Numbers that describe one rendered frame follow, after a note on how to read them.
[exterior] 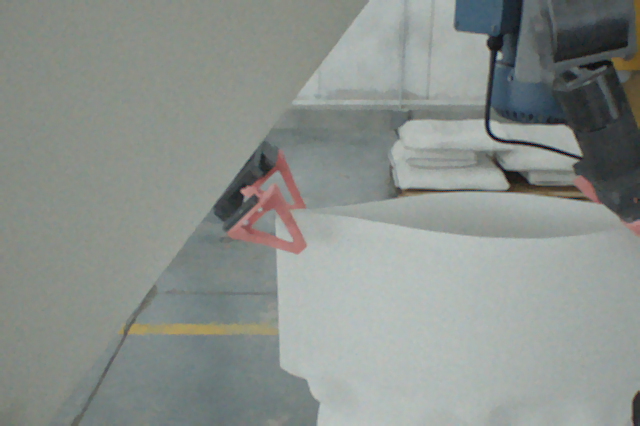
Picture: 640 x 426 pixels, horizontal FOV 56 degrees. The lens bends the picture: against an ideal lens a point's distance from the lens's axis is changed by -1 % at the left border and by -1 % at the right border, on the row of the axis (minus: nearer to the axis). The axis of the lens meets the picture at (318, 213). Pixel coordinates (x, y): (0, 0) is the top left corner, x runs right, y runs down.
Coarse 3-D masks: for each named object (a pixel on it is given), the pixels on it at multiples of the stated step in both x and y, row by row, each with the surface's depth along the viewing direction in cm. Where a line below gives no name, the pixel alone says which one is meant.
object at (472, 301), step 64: (320, 256) 66; (384, 256) 63; (448, 256) 60; (512, 256) 59; (576, 256) 60; (320, 320) 69; (384, 320) 66; (448, 320) 62; (512, 320) 61; (576, 320) 63; (320, 384) 70; (384, 384) 68; (448, 384) 65; (512, 384) 64; (576, 384) 66
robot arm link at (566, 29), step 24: (552, 0) 54; (576, 0) 54; (600, 0) 54; (624, 0) 53; (552, 24) 55; (576, 24) 54; (600, 24) 54; (624, 24) 54; (552, 48) 57; (576, 48) 56
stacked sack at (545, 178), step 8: (528, 176) 361; (536, 176) 357; (544, 176) 357; (552, 176) 357; (560, 176) 357; (568, 176) 358; (576, 176) 358; (536, 184) 359; (544, 184) 356; (552, 184) 356; (560, 184) 356; (568, 184) 356
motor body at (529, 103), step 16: (512, 48) 88; (496, 64) 91; (512, 64) 89; (496, 80) 91; (512, 80) 88; (496, 96) 91; (512, 96) 88; (528, 96) 87; (544, 96) 86; (496, 112) 93; (512, 112) 89; (528, 112) 88; (544, 112) 87; (560, 112) 87
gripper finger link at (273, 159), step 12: (264, 144) 67; (264, 156) 64; (276, 156) 67; (264, 168) 64; (276, 168) 69; (288, 168) 70; (264, 180) 70; (288, 180) 70; (252, 192) 70; (264, 192) 72; (288, 204) 71; (300, 204) 71
